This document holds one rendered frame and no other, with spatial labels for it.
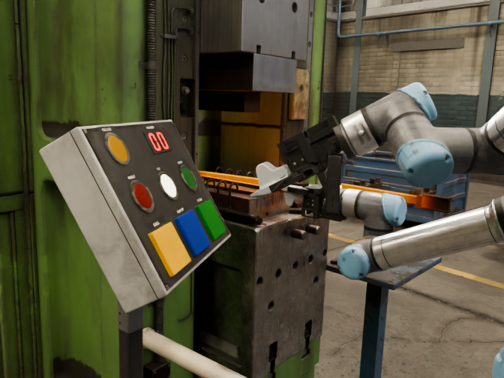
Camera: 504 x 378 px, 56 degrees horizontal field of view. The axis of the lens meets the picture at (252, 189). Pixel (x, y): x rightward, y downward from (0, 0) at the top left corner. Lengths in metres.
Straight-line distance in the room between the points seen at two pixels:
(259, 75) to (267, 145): 0.45
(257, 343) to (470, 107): 8.19
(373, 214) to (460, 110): 8.19
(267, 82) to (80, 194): 0.72
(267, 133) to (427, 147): 0.99
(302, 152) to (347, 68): 9.88
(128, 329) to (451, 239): 0.66
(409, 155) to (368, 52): 9.70
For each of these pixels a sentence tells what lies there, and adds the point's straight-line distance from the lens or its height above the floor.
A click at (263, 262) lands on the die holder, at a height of 0.81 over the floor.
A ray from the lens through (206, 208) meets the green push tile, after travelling 0.96.
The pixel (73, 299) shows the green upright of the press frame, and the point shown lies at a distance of 1.59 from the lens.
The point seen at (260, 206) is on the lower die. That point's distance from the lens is 1.35.
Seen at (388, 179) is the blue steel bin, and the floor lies 0.48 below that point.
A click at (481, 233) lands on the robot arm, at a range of 1.03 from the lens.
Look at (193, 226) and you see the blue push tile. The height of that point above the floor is 1.02.
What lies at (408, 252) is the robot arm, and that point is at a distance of 1.07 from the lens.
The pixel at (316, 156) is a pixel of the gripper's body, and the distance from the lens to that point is 0.88.
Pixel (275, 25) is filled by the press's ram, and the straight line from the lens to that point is 1.36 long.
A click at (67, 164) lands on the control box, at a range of 0.76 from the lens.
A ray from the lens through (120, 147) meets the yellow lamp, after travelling 0.79.
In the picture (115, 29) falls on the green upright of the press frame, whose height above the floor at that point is 1.39.
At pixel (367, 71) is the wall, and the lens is 10.41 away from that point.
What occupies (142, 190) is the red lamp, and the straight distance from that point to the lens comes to 0.78.
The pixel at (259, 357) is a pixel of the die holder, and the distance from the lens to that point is 1.43.
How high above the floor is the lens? 1.25
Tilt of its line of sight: 11 degrees down
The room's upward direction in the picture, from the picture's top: 2 degrees clockwise
